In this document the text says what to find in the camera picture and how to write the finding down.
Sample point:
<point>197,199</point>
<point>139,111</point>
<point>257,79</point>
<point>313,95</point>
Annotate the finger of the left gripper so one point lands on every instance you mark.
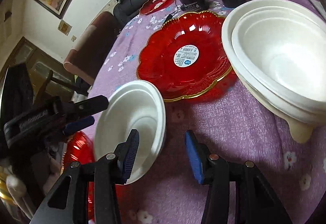
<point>79,125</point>
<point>88,107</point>

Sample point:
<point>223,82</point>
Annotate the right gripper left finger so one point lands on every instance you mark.
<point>52,209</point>

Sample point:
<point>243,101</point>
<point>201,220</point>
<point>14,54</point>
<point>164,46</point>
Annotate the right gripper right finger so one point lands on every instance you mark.
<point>255,199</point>

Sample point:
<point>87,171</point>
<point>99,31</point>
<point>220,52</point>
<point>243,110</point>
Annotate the small white foam bowl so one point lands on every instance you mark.
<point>136,105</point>

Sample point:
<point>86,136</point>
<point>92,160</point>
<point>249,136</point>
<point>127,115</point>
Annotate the cream plastic bowl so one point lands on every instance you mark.
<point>300,131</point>

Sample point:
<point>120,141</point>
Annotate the large red flower plate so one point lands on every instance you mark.
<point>185,59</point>

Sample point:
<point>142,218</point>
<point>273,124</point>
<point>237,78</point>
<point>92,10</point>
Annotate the left hand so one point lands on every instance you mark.
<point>18,192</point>

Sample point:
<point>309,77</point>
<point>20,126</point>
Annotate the brown armchair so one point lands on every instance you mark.
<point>86,58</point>

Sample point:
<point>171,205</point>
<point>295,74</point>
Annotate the dark wooden chair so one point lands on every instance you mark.
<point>51,78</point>

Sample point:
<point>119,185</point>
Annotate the wooden cabinet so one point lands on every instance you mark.
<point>38,63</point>

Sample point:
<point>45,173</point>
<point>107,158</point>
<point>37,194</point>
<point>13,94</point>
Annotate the purple floral tablecloth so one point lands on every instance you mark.
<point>236,126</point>

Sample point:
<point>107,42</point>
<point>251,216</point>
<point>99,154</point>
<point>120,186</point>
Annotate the black power adapter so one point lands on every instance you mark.
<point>169,17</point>

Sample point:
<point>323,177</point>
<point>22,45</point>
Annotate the far red flower plate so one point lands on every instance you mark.
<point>152,6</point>

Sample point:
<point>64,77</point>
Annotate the white notepad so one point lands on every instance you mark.
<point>318,6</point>

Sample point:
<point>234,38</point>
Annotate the small wall plaque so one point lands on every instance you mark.
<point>64,27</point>

